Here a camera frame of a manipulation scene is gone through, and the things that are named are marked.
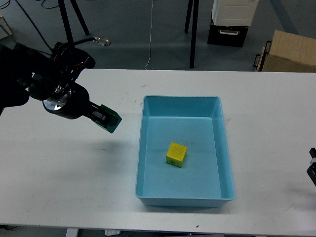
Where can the white appliance box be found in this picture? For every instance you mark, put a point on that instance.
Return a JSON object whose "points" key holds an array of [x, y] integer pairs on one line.
{"points": [[234, 12]]}

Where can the black table legs left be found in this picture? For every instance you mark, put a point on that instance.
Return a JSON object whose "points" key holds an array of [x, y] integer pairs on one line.
{"points": [[72, 18]]}

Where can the light blue plastic bin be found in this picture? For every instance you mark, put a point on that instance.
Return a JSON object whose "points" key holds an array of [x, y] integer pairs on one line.
{"points": [[205, 179]]}

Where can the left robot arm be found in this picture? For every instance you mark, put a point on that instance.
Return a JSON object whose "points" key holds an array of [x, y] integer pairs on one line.
{"points": [[25, 73]]}

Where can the green wooden cube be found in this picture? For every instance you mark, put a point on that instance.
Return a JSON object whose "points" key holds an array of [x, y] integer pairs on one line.
{"points": [[113, 118]]}

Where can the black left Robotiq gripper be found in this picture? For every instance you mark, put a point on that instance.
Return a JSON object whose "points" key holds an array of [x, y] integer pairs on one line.
{"points": [[74, 104]]}

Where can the yellow wooden cube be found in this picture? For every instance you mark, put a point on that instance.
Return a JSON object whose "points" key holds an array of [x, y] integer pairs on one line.
{"points": [[176, 154]]}

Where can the black storage box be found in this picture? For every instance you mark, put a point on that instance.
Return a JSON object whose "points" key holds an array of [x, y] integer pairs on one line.
{"points": [[233, 36]]}

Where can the cardboard box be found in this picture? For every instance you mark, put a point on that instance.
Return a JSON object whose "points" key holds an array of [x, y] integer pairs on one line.
{"points": [[289, 53]]}

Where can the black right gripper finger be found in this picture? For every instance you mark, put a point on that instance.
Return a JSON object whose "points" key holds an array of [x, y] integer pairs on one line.
{"points": [[311, 171], [313, 155]]}

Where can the black table legs right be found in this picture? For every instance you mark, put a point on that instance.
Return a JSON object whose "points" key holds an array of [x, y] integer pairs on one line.
{"points": [[192, 16]]}

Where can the black table legs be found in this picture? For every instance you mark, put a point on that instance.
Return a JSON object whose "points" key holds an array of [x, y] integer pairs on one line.
{"points": [[72, 18], [192, 16]]}

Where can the grey metal stand left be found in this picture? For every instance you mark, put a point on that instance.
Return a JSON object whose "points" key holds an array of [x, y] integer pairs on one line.
{"points": [[5, 30]]}

